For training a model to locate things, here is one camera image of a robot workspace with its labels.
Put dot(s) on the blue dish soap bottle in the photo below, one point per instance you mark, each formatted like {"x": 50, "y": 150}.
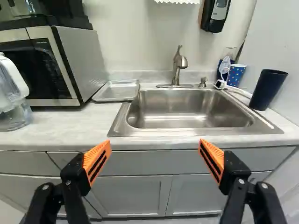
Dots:
{"x": 223, "y": 66}

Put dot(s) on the dark blue plastic cup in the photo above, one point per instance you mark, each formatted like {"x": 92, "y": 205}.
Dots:
{"x": 267, "y": 89}

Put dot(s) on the metal tray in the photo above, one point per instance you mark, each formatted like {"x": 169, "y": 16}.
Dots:
{"x": 118, "y": 89}

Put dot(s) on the silver black microwave oven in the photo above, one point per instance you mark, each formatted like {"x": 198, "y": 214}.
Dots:
{"x": 70, "y": 60}

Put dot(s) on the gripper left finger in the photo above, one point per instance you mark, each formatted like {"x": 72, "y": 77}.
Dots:
{"x": 77, "y": 172}

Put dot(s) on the black coffee machine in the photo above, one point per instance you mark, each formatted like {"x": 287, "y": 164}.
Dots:
{"x": 42, "y": 12}

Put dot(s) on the brushed metal tap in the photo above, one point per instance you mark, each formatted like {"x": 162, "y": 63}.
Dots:
{"x": 178, "y": 67}

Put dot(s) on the blue paper cup with dots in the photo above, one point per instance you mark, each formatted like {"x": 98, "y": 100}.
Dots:
{"x": 236, "y": 74}

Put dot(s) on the grey kitchen counter with cabinets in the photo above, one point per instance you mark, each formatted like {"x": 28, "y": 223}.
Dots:
{"x": 70, "y": 130}

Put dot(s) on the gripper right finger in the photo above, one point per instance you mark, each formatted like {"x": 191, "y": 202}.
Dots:
{"x": 231, "y": 170}

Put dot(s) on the stainless steel sink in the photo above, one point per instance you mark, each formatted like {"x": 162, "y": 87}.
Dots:
{"x": 189, "y": 109}

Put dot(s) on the white paper towel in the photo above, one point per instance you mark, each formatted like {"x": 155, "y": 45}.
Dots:
{"x": 177, "y": 1}

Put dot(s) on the black wall soap dispenser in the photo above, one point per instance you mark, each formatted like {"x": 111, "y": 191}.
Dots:
{"x": 213, "y": 15}

